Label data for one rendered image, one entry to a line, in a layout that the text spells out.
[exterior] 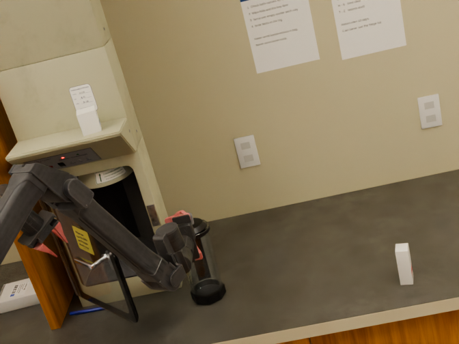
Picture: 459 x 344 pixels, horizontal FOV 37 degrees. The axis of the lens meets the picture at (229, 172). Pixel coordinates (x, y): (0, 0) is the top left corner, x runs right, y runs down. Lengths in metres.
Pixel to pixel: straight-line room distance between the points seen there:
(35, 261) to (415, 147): 1.31
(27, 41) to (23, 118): 0.22
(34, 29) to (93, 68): 0.18
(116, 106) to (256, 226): 0.72
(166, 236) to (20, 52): 0.63
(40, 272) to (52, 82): 0.56
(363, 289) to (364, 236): 0.28
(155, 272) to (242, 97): 0.87
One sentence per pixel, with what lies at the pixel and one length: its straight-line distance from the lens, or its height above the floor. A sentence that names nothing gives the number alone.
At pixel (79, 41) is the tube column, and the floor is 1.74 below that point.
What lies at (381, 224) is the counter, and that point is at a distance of 2.23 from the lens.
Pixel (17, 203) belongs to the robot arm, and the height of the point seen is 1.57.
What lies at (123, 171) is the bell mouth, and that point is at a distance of 2.04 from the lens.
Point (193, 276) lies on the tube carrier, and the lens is 1.99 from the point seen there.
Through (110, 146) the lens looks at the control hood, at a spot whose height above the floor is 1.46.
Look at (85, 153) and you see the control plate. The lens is 1.89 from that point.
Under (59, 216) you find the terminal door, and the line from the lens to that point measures 2.00.
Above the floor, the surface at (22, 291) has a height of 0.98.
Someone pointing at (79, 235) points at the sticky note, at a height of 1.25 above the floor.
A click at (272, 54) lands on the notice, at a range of 2.29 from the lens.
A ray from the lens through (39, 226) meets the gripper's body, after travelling 1.80.
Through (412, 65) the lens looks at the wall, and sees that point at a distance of 2.36.
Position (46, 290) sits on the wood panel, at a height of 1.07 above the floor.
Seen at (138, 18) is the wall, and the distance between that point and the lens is 2.28.
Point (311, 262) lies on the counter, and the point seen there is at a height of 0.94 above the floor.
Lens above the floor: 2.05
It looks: 23 degrees down
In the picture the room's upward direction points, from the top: 15 degrees counter-clockwise
